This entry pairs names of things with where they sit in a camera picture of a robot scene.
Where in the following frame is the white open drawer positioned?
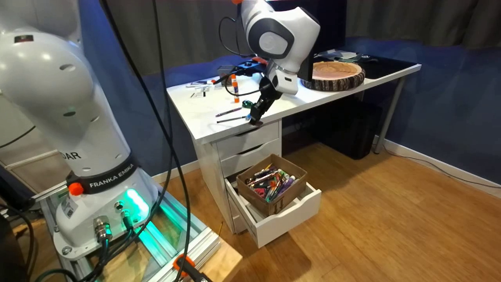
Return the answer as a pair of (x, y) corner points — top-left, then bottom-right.
(225, 174), (325, 249)

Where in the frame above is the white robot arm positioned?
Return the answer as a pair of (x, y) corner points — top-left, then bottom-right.
(0, 0), (320, 251)

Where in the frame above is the green tape dispenser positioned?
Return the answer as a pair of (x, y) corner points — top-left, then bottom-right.
(243, 100), (253, 108)

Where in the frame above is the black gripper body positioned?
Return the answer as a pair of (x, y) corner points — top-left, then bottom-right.
(253, 77), (281, 119)

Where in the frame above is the round wooden slab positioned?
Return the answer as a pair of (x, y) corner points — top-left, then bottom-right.
(301, 61), (366, 91)

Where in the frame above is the black pen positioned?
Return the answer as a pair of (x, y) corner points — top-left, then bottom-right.
(217, 116), (250, 124)

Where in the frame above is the white drawer cabinet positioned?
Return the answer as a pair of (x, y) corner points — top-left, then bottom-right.
(195, 121), (283, 233)

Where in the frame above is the cardboard box of pens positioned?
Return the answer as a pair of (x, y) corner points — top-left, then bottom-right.
(237, 153), (308, 215)

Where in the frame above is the purple pen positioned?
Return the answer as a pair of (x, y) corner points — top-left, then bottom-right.
(217, 106), (243, 117)

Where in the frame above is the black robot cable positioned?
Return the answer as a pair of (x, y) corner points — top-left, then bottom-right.
(99, 0), (195, 263)

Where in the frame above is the orange cap glue stick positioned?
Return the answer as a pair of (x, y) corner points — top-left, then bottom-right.
(231, 74), (240, 103)

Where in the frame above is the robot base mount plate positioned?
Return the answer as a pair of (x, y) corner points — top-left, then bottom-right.
(37, 196), (242, 282)

